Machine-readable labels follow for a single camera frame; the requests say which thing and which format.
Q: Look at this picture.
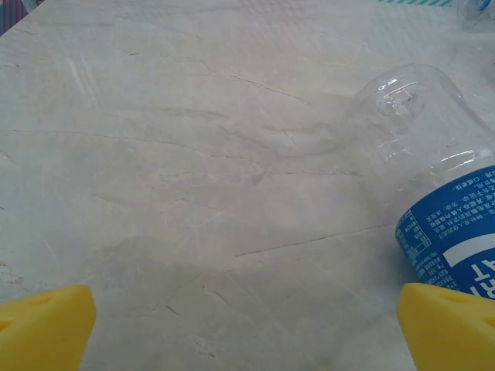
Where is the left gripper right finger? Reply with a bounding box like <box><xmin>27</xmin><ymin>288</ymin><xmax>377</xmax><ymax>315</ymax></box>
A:
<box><xmin>398</xmin><ymin>282</ymin><xmax>495</xmax><ymax>371</ymax></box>

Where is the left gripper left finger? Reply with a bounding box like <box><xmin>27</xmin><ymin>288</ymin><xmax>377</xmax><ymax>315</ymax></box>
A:
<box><xmin>0</xmin><ymin>284</ymin><xmax>97</xmax><ymax>371</ymax></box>

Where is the white cap blue label bottle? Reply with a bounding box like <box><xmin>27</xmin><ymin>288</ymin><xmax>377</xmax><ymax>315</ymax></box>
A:
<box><xmin>342</xmin><ymin>63</ymin><xmax>495</xmax><ymax>306</ymax></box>

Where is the clear bottle blue red label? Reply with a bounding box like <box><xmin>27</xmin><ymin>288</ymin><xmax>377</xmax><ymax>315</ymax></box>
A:
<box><xmin>454</xmin><ymin>0</ymin><xmax>495</xmax><ymax>32</ymax></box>

